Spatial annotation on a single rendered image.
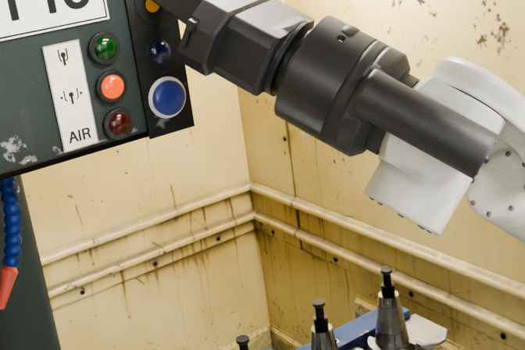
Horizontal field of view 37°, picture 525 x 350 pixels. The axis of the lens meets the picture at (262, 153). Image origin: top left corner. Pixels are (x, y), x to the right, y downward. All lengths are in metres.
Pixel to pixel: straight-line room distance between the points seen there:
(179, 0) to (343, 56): 0.15
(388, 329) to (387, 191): 0.49
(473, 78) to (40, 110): 0.33
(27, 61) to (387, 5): 0.95
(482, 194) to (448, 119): 0.14
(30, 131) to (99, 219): 1.22
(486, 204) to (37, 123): 0.36
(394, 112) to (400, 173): 0.05
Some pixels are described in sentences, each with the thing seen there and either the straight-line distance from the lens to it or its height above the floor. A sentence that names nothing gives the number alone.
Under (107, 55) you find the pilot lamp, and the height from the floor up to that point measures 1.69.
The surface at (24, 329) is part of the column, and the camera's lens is 1.47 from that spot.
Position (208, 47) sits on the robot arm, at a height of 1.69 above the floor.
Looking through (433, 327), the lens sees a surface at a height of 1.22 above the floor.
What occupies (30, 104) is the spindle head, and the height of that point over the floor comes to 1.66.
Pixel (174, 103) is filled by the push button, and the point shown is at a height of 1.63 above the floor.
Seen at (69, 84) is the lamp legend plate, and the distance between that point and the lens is 0.65.
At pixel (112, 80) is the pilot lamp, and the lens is 0.66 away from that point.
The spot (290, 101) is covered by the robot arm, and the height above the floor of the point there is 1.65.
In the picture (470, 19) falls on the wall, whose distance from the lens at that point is 1.36.
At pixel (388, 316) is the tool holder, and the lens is 1.04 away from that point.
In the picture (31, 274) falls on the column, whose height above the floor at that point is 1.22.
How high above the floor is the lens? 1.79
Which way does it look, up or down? 18 degrees down
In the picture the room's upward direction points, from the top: 7 degrees counter-clockwise
